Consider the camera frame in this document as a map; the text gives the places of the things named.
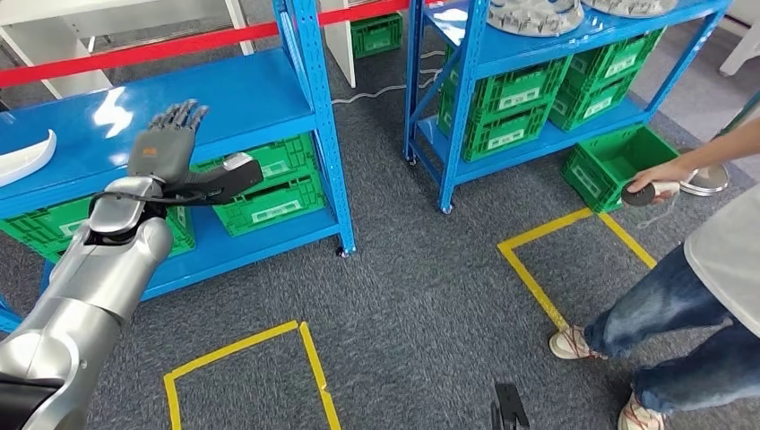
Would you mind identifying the grey round metal part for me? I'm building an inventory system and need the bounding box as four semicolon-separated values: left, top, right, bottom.
487;0;587;39
580;0;679;19

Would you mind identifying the red barrier tape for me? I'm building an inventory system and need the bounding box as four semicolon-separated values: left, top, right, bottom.
0;0;412;90

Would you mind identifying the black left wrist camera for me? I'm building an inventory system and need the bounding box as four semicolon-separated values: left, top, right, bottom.
161;152;264;208

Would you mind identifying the white floor cable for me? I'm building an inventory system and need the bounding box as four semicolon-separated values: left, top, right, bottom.
331;50;446;107

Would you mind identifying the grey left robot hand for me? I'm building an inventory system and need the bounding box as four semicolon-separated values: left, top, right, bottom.
125;99;210;186

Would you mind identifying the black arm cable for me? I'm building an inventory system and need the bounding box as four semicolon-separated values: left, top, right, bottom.
87;188;200;219

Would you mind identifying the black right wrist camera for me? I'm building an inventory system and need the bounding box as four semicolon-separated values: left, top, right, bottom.
489;383;531;430

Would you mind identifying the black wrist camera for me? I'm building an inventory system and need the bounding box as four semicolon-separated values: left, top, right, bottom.
489;383;531;430
161;152;264;208

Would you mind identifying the person's hand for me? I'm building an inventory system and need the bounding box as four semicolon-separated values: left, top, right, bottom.
626;159;695;206

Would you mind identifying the white curved plastic part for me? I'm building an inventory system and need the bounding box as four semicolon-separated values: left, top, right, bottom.
0;129;58;189

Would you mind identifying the person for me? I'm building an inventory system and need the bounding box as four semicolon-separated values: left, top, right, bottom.
548;116;760;430

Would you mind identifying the white table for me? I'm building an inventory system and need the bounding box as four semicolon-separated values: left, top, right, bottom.
718;0;760;78

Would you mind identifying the blue metal shelf rack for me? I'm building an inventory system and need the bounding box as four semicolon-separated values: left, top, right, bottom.
0;0;358;335
403;0;734;216

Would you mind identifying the silver round stanchion base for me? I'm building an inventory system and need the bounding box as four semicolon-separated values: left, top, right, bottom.
678;163;730;198

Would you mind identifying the white and black controller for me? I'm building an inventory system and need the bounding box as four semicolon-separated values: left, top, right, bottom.
620;180;682;231

